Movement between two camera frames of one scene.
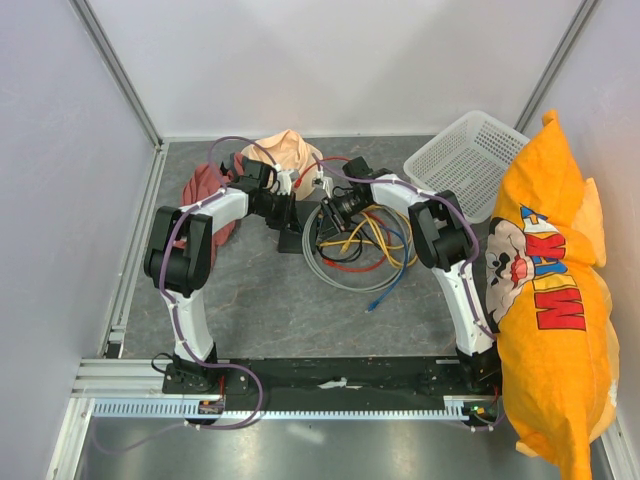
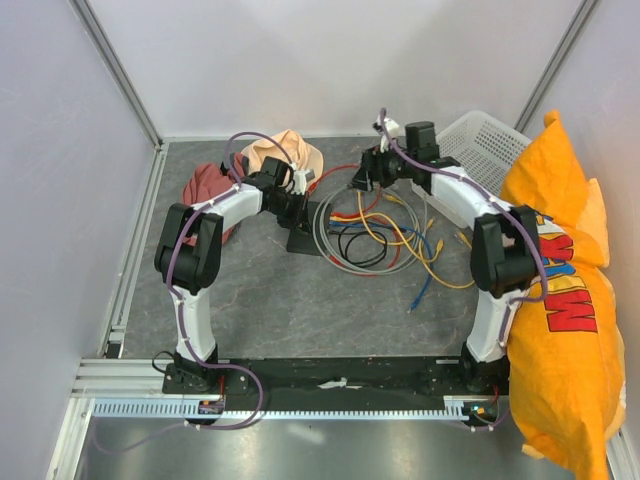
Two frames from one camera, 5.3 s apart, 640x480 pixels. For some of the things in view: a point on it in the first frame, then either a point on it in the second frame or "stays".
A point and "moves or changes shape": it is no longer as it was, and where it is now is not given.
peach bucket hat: (288, 152) stays
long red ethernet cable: (297, 181) moves or changes shape
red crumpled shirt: (202, 184) stays
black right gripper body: (340, 212) to (390, 165)
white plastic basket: (468, 161) stays
